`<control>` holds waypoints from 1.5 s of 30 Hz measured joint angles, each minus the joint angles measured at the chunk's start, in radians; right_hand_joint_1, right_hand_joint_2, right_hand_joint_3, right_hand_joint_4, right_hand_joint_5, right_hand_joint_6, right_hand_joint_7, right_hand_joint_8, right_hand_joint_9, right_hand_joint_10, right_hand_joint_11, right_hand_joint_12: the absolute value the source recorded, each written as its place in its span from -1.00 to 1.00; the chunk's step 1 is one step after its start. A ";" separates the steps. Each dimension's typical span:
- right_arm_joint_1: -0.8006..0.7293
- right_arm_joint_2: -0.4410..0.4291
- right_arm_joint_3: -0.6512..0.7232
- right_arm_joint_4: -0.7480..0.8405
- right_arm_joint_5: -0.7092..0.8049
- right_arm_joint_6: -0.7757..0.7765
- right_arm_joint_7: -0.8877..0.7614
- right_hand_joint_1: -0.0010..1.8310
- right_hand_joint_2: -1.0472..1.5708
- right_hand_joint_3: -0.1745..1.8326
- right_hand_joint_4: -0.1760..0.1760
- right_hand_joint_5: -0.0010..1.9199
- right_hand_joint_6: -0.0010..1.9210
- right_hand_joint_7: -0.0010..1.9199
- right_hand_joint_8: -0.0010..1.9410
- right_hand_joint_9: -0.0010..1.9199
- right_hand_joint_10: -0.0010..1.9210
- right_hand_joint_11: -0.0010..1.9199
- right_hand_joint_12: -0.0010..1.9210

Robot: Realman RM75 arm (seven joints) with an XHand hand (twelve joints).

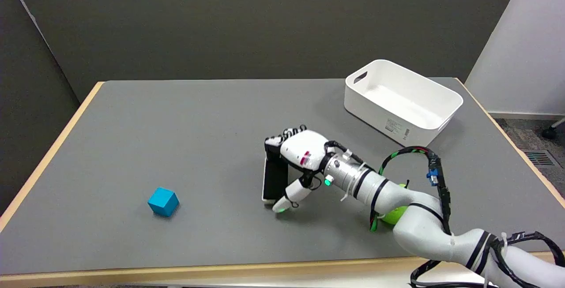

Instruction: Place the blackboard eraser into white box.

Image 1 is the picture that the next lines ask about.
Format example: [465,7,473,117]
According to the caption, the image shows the floor vent grille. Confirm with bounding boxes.
[524,151,556,166]

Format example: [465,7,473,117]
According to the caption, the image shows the black blackboard eraser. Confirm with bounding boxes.
[262,145,289,203]

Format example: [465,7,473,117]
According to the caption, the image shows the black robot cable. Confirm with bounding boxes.
[370,146,452,236]

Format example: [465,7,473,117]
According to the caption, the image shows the black chair caster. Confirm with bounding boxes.
[542,118,565,139]

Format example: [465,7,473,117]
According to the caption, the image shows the white plastic storage box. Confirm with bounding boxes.
[344,60,463,148]

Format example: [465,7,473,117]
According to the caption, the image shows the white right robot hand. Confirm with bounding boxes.
[264,125,332,213]

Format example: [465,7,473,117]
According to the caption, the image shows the blue cube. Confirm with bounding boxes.
[147,187,180,217]

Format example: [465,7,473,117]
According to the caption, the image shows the green ball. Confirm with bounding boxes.
[380,183,409,225]

